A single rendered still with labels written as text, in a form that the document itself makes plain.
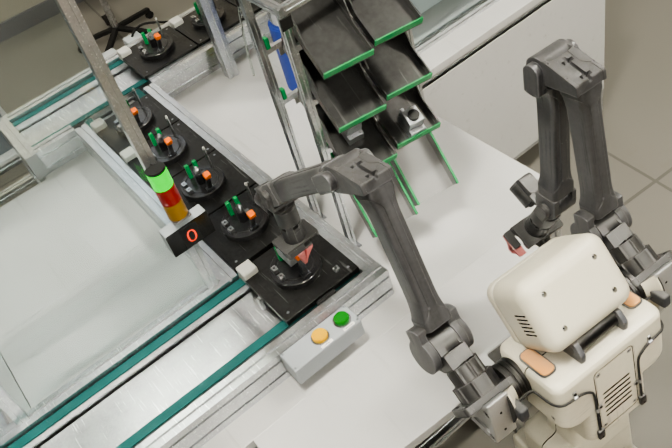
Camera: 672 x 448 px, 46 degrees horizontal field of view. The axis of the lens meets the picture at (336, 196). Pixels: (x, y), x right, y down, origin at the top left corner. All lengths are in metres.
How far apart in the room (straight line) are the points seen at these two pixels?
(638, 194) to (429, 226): 1.44
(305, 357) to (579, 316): 0.74
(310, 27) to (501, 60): 1.38
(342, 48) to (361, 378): 0.81
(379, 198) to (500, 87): 1.82
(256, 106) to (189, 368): 1.14
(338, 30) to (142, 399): 1.03
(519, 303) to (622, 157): 2.30
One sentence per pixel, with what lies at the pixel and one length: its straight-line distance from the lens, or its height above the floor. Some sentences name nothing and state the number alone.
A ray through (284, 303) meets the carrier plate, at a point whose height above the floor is 0.97.
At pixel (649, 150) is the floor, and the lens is 3.75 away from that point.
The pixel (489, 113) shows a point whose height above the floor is 0.49.
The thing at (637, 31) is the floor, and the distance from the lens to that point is 4.46.
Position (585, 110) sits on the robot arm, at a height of 1.55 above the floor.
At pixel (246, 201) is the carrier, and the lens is 2.38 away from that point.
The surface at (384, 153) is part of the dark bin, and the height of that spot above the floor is 1.20.
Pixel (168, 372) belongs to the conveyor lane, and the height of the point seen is 0.92.
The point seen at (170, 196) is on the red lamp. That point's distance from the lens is 1.92.
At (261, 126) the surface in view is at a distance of 2.82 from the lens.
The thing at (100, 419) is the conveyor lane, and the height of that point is 0.92.
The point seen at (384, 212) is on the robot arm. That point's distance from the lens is 1.45.
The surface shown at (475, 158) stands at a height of 0.86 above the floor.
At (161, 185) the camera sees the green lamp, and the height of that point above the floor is 1.38.
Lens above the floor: 2.54
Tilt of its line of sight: 43 degrees down
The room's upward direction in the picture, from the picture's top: 17 degrees counter-clockwise
